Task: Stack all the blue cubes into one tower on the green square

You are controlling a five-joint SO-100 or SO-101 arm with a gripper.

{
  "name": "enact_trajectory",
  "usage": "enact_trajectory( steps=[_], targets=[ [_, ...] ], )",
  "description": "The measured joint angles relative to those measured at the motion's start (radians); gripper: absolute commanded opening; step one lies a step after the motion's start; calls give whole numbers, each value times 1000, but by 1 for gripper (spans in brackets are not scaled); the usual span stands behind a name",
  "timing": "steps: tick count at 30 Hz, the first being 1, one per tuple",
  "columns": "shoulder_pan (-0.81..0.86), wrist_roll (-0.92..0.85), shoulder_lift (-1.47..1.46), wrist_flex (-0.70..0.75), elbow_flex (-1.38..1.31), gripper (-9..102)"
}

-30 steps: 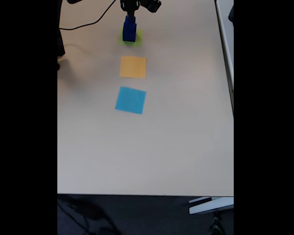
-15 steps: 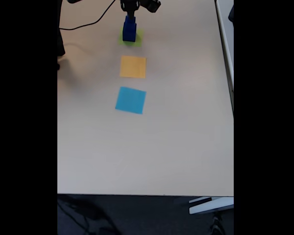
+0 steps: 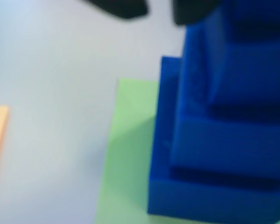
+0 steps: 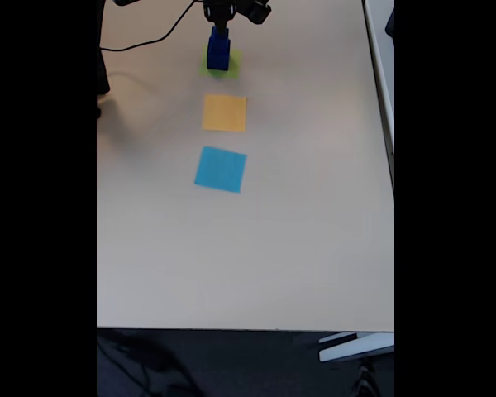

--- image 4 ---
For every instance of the tiny blue cube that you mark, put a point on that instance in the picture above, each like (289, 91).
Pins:
(213, 33)

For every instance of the small blue cube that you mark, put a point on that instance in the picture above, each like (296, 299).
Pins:
(220, 46)

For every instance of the green paper square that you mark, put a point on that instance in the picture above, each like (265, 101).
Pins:
(235, 72)

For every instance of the orange paper square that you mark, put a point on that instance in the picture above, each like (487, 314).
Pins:
(224, 113)

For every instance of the light blue paper square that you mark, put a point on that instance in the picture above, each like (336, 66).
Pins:
(220, 169)

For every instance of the large blue cube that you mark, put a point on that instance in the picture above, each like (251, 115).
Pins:
(218, 61)

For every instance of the white side table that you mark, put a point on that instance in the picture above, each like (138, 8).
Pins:
(380, 62)

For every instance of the dark blue object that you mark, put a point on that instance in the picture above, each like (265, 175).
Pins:
(391, 25)

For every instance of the white table leg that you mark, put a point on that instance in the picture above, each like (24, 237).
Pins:
(355, 349)

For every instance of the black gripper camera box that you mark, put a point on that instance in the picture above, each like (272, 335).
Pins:
(256, 10)

